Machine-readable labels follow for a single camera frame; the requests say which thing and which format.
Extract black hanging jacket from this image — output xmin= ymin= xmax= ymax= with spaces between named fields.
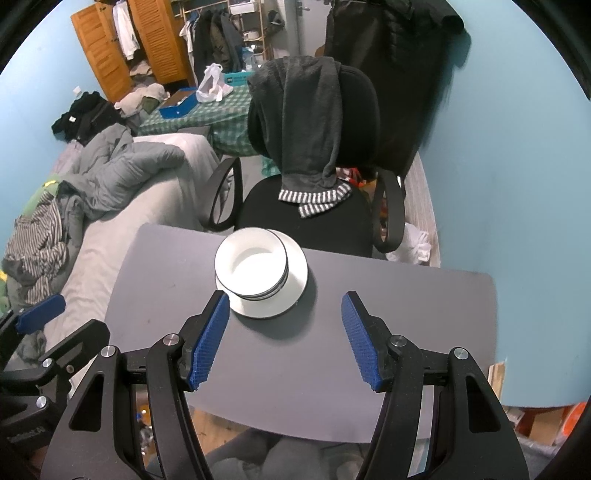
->
xmin=323 ymin=0 xmax=465 ymax=178

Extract dark grey hoodie striped cuffs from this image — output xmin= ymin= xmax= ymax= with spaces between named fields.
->
xmin=247 ymin=56 xmax=354 ymax=219

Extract white hanging shirt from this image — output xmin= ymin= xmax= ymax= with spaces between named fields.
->
xmin=112 ymin=0 xmax=140 ymax=61

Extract brown cardboard box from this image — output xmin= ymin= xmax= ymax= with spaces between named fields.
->
xmin=505 ymin=405 xmax=566 ymax=446

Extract person's legs in grey trousers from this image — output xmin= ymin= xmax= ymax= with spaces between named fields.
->
xmin=203 ymin=429 xmax=384 ymax=480

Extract dark clothes on rack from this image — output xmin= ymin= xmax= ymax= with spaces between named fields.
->
xmin=187 ymin=9 xmax=243 ymax=79

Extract grey green cloth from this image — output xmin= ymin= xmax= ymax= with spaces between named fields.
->
xmin=18 ymin=330 xmax=49 ymax=363

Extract green checkered tablecloth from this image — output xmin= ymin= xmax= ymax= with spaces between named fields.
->
xmin=139 ymin=85 xmax=273 ymax=178

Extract striped shirt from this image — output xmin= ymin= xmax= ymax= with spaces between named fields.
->
xmin=2 ymin=203 xmax=70 ymax=303

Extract orange wooden wardrobe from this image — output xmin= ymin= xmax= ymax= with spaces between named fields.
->
xmin=70 ymin=0 xmax=192 ymax=104

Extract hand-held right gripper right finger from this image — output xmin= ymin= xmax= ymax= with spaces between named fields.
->
xmin=341 ymin=291 xmax=529 ymax=480

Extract white cloth on floor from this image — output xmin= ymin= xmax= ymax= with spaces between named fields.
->
xmin=385 ymin=224 xmax=432 ymax=266

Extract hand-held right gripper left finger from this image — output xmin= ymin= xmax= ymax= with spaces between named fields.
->
xmin=41 ymin=290 xmax=230 ymax=480

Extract beige plush cloth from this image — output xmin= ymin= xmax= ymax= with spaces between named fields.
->
xmin=115 ymin=83 xmax=167 ymax=116

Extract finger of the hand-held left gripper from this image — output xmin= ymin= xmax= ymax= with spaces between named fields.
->
xmin=0 ymin=294 xmax=66 ymax=366
xmin=38 ymin=318 xmax=112 ymax=385

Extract wooden shelf rack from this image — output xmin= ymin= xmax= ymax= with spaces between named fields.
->
xmin=228 ymin=0 xmax=269 ymax=70

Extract black clothes pile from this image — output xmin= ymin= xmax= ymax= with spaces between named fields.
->
xmin=51 ymin=91 xmax=125 ymax=144

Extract white plastic bag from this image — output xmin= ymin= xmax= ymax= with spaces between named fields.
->
xmin=196 ymin=64 xmax=234 ymax=103

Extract grey puffer jacket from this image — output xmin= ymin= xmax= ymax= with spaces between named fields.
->
xmin=60 ymin=124 xmax=188 ymax=220

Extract blue box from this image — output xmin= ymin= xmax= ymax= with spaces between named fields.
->
xmin=158 ymin=88 xmax=198 ymax=119

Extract white plate with dark rim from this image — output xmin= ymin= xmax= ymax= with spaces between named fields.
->
xmin=215 ymin=229 xmax=309 ymax=320

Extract black office chair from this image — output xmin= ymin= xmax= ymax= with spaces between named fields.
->
xmin=202 ymin=58 xmax=407 ymax=259

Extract grey door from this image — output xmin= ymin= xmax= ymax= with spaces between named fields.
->
xmin=291 ymin=0 xmax=329 ymax=58

